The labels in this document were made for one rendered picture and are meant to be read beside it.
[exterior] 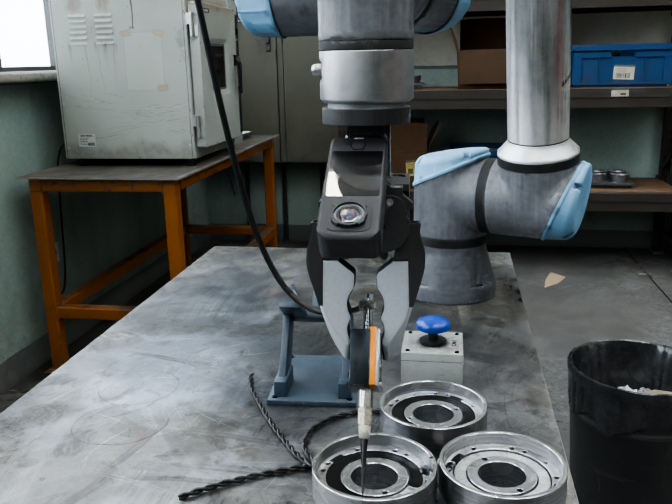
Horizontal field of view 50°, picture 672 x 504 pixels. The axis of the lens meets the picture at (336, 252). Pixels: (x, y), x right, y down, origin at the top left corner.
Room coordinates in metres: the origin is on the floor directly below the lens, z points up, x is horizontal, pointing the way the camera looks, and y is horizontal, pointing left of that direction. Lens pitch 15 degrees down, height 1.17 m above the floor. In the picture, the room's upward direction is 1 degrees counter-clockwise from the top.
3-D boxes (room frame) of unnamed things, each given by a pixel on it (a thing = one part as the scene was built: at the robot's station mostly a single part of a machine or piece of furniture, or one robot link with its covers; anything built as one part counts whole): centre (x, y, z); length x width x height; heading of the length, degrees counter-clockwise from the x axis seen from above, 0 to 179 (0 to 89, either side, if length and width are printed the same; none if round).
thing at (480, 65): (4.16, -0.89, 1.19); 0.52 x 0.42 x 0.38; 81
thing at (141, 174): (3.29, 0.73, 0.39); 1.50 x 0.62 x 0.78; 171
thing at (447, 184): (1.12, -0.19, 0.97); 0.13 x 0.12 x 0.14; 60
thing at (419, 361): (0.80, -0.11, 0.82); 0.08 x 0.07 x 0.05; 171
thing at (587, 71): (4.06, -1.55, 1.11); 0.52 x 0.38 x 0.22; 81
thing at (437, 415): (0.65, -0.09, 0.82); 0.10 x 0.10 x 0.04
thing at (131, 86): (3.10, 0.71, 1.10); 0.62 x 0.61 x 0.65; 171
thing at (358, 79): (0.59, -0.02, 1.15); 0.08 x 0.08 x 0.05
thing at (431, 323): (0.79, -0.11, 0.85); 0.04 x 0.04 x 0.05
